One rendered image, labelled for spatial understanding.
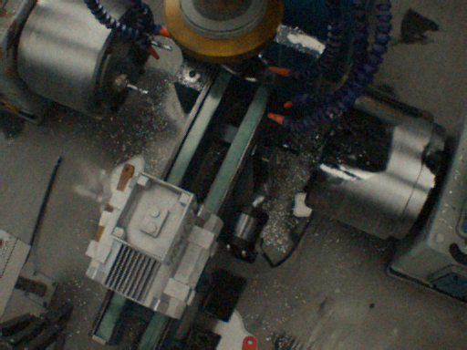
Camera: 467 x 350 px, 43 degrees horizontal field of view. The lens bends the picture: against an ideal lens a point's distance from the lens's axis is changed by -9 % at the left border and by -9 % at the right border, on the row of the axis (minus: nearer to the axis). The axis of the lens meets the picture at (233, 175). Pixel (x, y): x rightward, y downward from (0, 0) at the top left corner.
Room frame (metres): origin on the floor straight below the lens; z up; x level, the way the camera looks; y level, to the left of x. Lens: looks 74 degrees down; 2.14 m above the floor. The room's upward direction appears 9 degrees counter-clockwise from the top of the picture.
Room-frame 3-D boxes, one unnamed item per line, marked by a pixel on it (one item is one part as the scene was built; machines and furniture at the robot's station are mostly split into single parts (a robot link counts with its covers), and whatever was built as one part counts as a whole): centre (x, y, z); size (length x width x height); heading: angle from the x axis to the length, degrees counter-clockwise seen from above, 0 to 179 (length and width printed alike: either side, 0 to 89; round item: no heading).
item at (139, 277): (0.20, 0.16, 1.01); 0.20 x 0.19 x 0.19; 148
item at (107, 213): (0.34, 0.27, 0.80); 0.21 x 0.05 x 0.01; 155
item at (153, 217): (0.23, 0.14, 1.11); 0.12 x 0.11 x 0.07; 148
